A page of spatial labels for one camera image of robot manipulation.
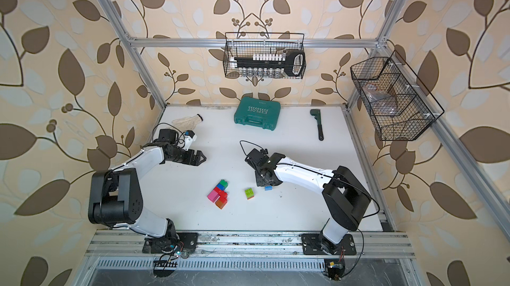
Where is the pink lego brick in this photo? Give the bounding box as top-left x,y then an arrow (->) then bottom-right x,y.
207,190 -> 220,203

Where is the red long lego brick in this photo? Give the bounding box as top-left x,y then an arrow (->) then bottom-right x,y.
214,186 -> 228,200

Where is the lime green small lego brick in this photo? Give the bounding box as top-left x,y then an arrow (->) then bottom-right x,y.
244,188 -> 254,200

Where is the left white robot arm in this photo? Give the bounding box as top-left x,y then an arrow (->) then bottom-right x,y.
88,129 -> 207,242

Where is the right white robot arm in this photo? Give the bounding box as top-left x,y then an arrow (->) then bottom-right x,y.
245,149 -> 373,247

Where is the green plastic tool case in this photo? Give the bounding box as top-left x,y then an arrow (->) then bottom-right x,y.
234,97 -> 281,131

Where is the green black wrench tool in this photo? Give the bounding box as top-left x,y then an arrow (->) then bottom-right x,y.
310,109 -> 324,141

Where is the small circuit board left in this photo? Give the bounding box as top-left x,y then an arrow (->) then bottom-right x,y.
152,250 -> 183,277

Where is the small circuit board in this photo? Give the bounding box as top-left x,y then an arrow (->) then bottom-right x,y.
152,250 -> 183,277
324,259 -> 345,281

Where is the black white socket tool set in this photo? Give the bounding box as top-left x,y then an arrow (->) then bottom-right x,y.
223,49 -> 306,79

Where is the small circuit board right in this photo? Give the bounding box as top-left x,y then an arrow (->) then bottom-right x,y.
324,259 -> 345,281

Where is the plastic bag in basket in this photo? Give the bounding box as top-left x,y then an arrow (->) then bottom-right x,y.
363,84 -> 398,116

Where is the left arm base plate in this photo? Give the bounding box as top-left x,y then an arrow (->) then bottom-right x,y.
142,232 -> 199,254

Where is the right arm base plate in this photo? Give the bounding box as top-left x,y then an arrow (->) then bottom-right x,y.
300,234 -> 357,256

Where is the aluminium frame top bar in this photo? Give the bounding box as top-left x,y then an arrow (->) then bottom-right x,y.
127,37 -> 383,49

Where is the black wire basket centre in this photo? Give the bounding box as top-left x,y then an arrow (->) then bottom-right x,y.
223,31 -> 306,79

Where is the black wire basket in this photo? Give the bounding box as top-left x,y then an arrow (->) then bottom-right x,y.
350,51 -> 444,141
223,31 -> 306,79

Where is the aluminium front rail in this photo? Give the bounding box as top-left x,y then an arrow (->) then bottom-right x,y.
86,230 -> 416,259

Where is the black wire basket right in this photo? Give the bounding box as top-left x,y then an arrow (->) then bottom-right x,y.
350,51 -> 444,141

